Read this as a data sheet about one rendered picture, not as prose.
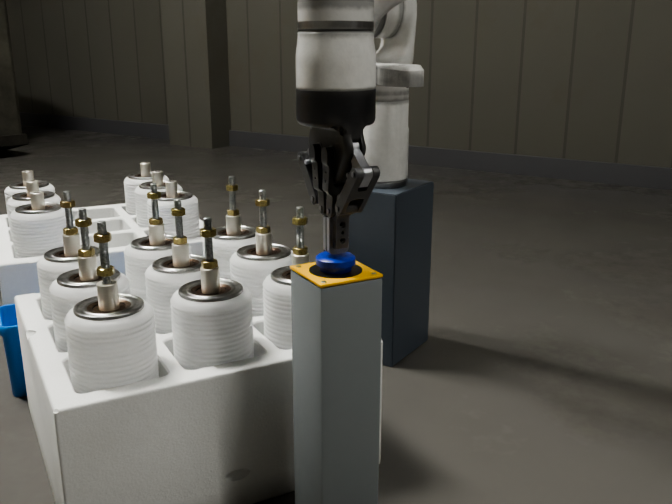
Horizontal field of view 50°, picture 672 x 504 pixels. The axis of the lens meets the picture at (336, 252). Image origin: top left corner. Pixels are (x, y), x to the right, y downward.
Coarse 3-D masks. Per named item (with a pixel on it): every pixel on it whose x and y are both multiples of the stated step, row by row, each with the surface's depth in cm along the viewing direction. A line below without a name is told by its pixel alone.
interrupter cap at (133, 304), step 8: (96, 296) 83; (120, 296) 84; (128, 296) 83; (136, 296) 83; (80, 304) 81; (88, 304) 81; (96, 304) 81; (120, 304) 82; (128, 304) 81; (136, 304) 81; (80, 312) 79; (88, 312) 78; (96, 312) 79; (104, 312) 79; (112, 312) 79; (120, 312) 79; (128, 312) 78; (136, 312) 79; (96, 320) 77; (104, 320) 77
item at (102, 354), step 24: (72, 312) 79; (144, 312) 80; (72, 336) 78; (96, 336) 76; (120, 336) 77; (144, 336) 79; (72, 360) 79; (96, 360) 77; (120, 360) 78; (144, 360) 80; (72, 384) 81; (96, 384) 78; (120, 384) 78
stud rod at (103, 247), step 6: (102, 222) 78; (102, 228) 78; (102, 234) 78; (102, 246) 78; (102, 252) 78; (108, 252) 79; (102, 258) 79; (108, 258) 79; (102, 264) 79; (108, 264) 79; (108, 276) 79; (102, 282) 80; (108, 282) 79
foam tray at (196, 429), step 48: (48, 336) 91; (48, 384) 78; (144, 384) 78; (192, 384) 79; (240, 384) 82; (288, 384) 85; (48, 432) 82; (96, 432) 75; (144, 432) 78; (192, 432) 81; (240, 432) 84; (288, 432) 87; (96, 480) 77; (144, 480) 79; (192, 480) 82; (240, 480) 86; (288, 480) 89
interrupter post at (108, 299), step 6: (114, 282) 80; (102, 288) 79; (108, 288) 79; (114, 288) 79; (102, 294) 79; (108, 294) 79; (114, 294) 80; (102, 300) 79; (108, 300) 79; (114, 300) 80; (102, 306) 80; (108, 306) 80; (114, 306) 80
